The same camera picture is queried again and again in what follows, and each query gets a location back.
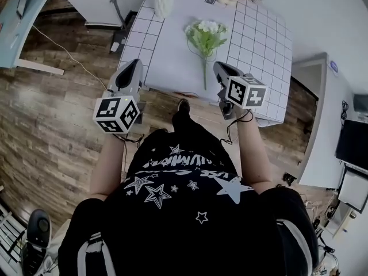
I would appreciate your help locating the dark phone on stand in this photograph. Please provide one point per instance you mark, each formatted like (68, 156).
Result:
(23, 3)

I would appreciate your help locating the person's black shoe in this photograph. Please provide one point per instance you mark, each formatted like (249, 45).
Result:
(184, 105)

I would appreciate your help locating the grey black floor stand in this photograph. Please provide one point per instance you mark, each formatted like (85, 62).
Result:
(118, 7)

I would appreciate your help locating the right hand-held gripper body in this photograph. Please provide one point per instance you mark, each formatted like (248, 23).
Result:
(247, 92)

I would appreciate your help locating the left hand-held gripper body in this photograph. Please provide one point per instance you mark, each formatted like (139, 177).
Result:
(115, 114)

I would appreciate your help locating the person's right forearm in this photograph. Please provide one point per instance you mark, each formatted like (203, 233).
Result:
(253, 154)

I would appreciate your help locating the blue round sticker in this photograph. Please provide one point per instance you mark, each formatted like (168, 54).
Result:
(334, 67)

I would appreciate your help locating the light blue desk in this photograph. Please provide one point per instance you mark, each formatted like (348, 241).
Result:
(11, 33)

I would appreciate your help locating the white green flowers bunch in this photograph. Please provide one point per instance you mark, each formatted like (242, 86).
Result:
(205, 37)

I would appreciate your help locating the person's black star-print clothing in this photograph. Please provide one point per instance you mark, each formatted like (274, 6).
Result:
(187, 234)

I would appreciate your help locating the person's left forearm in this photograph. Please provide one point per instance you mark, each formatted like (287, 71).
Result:
(110, 165)

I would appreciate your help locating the white side desk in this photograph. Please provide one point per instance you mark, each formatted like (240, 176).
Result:
(325, 131)

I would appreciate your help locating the white grid cloth table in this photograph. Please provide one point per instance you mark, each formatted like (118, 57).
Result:
(258, 53)

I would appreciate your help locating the black box device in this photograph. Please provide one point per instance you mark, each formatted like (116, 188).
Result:
(360, 102)

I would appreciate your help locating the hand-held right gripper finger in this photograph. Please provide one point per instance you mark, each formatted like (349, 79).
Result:
(218, 73)
(230, 71)

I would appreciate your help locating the black monitor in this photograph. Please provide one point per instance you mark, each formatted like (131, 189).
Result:
(352, 144)

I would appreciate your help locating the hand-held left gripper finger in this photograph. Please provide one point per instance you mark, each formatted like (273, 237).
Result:
(113, 82)
(139, 76)

